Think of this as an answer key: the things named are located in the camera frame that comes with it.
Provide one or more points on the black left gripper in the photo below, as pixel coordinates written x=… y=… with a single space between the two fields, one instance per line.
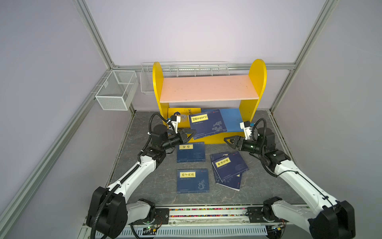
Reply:
x=182 y=137

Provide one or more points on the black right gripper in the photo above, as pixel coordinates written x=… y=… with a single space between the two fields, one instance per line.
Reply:
x=236 y=142

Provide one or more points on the yellow cartoon book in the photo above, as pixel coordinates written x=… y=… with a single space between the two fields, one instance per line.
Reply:
x=183 y=112

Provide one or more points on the blue book stack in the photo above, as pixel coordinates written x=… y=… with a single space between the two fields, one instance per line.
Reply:
x=192 y=181
x=207 y=124

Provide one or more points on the blue book lowest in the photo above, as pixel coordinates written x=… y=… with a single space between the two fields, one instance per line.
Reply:
x=232 y=183

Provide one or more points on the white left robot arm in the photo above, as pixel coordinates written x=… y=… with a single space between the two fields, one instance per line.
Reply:
x=109 y=210

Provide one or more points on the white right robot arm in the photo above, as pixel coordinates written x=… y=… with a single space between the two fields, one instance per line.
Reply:
x=327 y=218

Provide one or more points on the blue book yellow label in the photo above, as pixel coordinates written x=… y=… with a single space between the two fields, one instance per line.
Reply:
x=191 y=152

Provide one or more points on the yellow bookshelf with coloured shelves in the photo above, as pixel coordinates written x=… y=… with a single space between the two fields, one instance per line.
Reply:
x=248 y=89

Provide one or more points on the blue book bottom stack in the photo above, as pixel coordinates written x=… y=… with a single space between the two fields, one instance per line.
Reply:
x=192 y=181

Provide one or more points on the white mesh basket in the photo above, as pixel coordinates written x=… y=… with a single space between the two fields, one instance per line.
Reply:
x=118 y=90

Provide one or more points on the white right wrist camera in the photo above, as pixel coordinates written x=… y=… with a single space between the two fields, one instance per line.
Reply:
x=247 y=127

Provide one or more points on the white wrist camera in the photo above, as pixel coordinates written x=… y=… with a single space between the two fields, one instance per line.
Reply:
x=173 y=122
x=247 y=127

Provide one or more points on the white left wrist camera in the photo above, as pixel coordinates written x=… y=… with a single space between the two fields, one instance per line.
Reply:
x=173 y=122

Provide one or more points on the white wire rack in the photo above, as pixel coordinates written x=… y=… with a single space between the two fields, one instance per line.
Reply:
x=181 y=69

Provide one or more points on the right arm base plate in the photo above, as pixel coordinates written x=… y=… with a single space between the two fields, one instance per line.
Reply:
x=255 y=215

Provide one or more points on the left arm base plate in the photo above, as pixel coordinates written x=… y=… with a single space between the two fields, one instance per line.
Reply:
x=160 y=216

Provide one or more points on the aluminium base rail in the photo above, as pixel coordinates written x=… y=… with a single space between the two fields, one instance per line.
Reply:
x=198 y=222

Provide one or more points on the aluminium frame rail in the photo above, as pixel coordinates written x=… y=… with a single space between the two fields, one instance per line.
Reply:
x=53 y=61

